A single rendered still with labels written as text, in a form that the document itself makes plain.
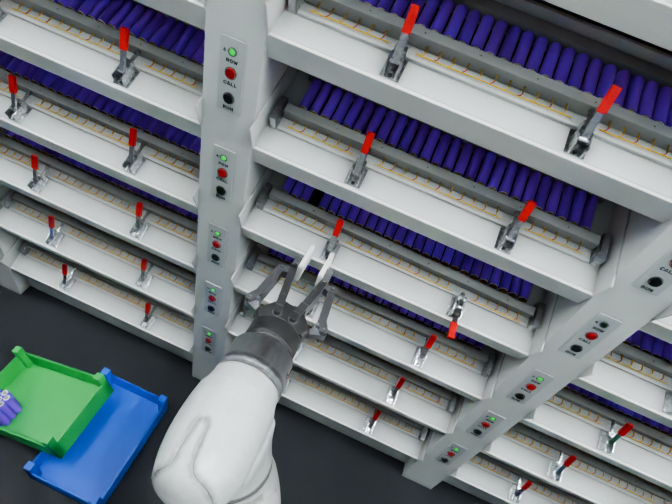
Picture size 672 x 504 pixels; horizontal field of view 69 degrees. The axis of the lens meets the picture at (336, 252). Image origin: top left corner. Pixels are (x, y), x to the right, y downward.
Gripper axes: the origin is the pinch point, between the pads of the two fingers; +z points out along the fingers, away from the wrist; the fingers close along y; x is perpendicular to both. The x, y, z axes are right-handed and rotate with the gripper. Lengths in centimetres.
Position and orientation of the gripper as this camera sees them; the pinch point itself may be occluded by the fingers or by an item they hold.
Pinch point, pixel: (315, 265)
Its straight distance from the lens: 82.3
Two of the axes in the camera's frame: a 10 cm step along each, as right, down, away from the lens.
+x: 2.8, -7.2, -6.3
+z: 3.0, -5.6, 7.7
